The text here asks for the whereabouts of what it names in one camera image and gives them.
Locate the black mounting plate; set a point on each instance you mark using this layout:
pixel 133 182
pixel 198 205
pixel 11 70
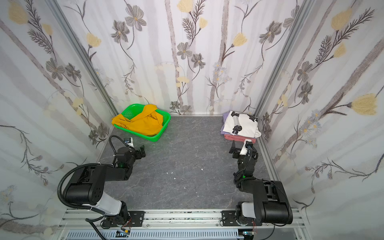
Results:
pixel 137 218
pixel 228 219

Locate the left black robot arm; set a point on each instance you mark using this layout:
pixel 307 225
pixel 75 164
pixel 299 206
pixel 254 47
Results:
pixel 84 187

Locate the pink folded t shirt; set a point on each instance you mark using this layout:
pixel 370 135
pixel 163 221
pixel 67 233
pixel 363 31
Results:
pixel 239 138

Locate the yellow t shirt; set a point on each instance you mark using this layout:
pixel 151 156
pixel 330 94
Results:
pixel 141 119

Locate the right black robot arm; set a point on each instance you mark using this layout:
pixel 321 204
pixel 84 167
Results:
pixel 270 204

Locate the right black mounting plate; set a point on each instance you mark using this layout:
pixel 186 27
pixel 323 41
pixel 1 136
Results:
pixel 228 219

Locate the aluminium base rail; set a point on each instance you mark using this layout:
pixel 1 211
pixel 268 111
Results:
pixel 210 219

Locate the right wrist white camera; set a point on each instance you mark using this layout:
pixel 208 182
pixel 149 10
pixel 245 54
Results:
pixel 247 149

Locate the white slotted cable duct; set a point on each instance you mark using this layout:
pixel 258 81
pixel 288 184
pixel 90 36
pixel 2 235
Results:
pixel 188 234

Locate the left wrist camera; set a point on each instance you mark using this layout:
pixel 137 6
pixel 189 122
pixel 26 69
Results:
pixel 129 142

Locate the green plastic basket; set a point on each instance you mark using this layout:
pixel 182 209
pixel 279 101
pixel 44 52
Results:
pixel 167 119

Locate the right corner aluminium post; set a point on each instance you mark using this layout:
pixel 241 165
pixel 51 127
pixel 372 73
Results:
pixel 298 23

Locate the left corner aluminium post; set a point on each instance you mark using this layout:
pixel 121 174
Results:
pixel 81 52

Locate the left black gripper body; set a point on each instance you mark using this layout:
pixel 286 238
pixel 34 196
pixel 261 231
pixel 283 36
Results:
pixel 139 152

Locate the purple folded t shirt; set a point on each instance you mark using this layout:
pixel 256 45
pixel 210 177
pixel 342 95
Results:
pixel 225 115

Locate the white black folded t shirt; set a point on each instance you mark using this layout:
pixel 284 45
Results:
pixel 242 125

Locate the corner aluminium post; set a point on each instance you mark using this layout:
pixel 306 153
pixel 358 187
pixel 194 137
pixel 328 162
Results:
pixel 298 23
pixel 81 52

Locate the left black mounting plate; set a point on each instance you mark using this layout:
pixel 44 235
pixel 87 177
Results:
pixel 137 218

